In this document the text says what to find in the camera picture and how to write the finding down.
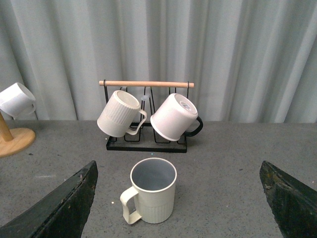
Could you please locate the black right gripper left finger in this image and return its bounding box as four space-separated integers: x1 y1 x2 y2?
0 161 98 238

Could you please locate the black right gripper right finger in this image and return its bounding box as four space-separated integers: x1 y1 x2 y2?
260 161 317 238

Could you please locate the cream ribbed mug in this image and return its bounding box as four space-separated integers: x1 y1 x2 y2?
97 90 147 137
120 158 177 225

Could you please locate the wooden mug tree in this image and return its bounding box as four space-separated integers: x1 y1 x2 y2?
0 114 36 158

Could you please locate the cream ribbed mug on rack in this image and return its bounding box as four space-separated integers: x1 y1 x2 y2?
97 90 147 137

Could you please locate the white mug on tree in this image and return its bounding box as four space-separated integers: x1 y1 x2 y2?
0 82 36 118

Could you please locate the grey curtain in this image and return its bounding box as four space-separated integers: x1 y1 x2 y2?
0 0 317 122

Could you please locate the black wire mug rack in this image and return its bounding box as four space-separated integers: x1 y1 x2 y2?
99 80 194 153

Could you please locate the white mug with black handle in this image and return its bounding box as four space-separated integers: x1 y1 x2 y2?
150 93 203 141

